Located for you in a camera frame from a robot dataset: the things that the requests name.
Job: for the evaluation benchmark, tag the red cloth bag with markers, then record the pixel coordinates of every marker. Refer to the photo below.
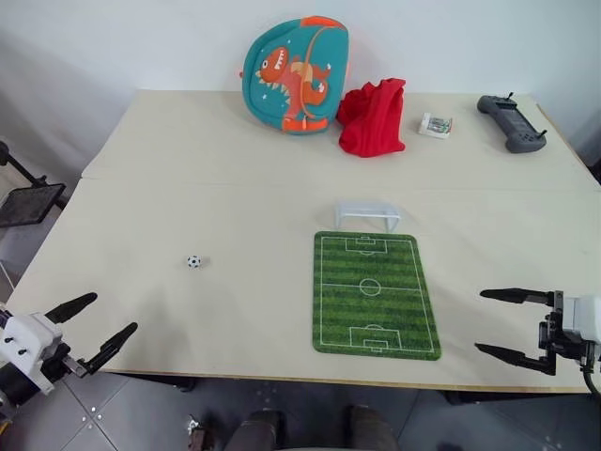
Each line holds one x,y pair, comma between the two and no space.
371,127

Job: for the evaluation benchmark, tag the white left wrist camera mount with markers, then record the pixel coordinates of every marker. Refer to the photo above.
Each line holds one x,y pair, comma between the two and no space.
28,338

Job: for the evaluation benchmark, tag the dark rounded shape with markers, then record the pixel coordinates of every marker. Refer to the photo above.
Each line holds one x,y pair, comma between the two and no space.
260,432
371,430

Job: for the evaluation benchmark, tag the tiny soccer ball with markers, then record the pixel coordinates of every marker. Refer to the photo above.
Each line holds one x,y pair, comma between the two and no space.
194,261

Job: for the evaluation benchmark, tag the black table foot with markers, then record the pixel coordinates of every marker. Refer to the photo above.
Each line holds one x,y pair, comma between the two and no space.
469,398

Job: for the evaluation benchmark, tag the teal dinosaur backpack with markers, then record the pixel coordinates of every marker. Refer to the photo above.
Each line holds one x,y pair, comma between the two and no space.
282,70

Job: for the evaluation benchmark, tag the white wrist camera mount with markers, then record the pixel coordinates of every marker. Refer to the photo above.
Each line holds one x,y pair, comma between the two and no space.
584,315
28,338

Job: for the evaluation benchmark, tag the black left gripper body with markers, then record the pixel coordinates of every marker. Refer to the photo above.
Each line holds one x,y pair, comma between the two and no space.
56,364

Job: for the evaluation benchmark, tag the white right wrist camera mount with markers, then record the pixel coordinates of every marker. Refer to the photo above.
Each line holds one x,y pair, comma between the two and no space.
584,315

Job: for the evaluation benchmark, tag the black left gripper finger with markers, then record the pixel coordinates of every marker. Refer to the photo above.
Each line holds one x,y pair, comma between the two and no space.
70,307
110,348

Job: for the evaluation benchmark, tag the grey handheld remote controller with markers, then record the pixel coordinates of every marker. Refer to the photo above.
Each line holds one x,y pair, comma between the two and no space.
514,124

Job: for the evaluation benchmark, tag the green soccer field mat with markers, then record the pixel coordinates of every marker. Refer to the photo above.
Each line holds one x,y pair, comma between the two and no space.
375,305

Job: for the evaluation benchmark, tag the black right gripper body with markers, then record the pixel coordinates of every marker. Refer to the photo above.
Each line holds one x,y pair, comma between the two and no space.
551,338

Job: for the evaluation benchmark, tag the white mini soccer goal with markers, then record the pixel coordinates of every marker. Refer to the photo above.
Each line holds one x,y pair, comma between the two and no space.
366,208

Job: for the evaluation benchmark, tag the small brown and white object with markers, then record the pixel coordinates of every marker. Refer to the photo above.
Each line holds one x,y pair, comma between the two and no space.
196,434

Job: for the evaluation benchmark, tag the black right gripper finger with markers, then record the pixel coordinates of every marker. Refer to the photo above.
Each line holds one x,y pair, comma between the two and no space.
516,295
516,358

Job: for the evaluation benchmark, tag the small white battery box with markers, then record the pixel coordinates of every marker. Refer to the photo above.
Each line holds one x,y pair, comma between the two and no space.
434,126

